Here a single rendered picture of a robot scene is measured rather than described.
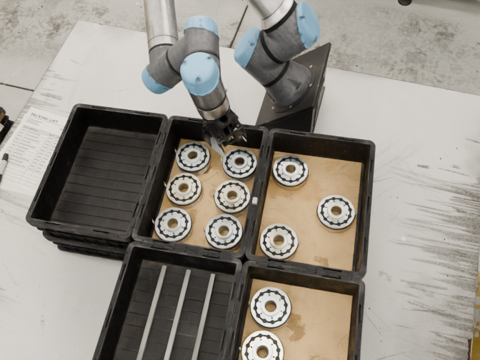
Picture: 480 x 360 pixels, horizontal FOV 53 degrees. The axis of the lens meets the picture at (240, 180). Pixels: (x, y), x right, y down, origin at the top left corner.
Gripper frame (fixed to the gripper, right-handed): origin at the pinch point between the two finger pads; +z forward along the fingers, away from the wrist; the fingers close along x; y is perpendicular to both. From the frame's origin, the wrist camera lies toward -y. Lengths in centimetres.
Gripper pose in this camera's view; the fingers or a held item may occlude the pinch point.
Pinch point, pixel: (226, 141)
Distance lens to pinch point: 129.6
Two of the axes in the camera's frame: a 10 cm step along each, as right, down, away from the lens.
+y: 5.6, 7.1, -4.2
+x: 8.1, -5.8, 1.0
